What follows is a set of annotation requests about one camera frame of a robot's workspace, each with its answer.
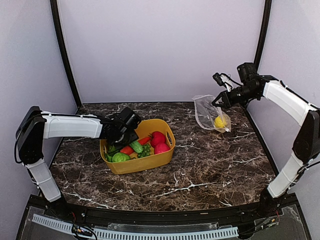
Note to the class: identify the orange carrot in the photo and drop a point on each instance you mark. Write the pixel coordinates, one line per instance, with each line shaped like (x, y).
(129, 150)

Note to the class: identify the black frame post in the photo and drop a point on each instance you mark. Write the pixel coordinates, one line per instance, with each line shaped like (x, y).
(263, 33)
(63, 52)

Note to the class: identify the left black frame post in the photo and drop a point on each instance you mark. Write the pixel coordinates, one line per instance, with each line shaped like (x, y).
(63, 52)

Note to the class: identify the yellow plastic basket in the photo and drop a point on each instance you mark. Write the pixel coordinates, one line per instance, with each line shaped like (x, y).
(136, 164)

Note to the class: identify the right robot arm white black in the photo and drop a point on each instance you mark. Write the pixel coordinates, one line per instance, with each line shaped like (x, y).
(306, 145)

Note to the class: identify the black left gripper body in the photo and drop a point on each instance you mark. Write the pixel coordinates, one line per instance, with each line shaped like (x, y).
(125, 137)

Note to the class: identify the red tomato front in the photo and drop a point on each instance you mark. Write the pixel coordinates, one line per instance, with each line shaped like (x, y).
(161, 148)

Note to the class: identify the right black frame post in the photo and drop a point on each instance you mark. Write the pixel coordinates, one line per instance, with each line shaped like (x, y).
(263, 33)

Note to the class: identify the green leafy vegetable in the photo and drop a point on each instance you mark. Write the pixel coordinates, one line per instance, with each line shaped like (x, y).
(109, 152)

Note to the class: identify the green grape bunch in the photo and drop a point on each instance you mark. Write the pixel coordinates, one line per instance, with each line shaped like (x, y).
(144, 150)

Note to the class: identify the clear zip top bag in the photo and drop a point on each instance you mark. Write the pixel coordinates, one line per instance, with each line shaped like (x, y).
(205, 113)

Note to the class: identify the yellow lemon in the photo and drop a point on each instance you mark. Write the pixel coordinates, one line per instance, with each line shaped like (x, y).
(220, 122)

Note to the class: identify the white slotted cable duct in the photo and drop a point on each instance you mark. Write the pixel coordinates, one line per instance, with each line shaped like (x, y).
(117, 231)

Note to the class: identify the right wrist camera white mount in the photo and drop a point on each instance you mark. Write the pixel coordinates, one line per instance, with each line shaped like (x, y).
(223, 80)

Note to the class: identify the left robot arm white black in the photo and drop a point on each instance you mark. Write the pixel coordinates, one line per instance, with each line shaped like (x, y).
(39, 125)

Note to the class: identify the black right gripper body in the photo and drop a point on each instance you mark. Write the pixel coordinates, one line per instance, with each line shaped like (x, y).
(231, 101)

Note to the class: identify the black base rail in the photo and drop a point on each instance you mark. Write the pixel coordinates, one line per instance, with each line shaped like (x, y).
(93, 216)

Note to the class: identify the green bumpy cucumber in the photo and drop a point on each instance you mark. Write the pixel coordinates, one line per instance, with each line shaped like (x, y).
(136, 146)

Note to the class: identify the green chayote front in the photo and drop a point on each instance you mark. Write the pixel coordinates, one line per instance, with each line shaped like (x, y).
(120, 157)

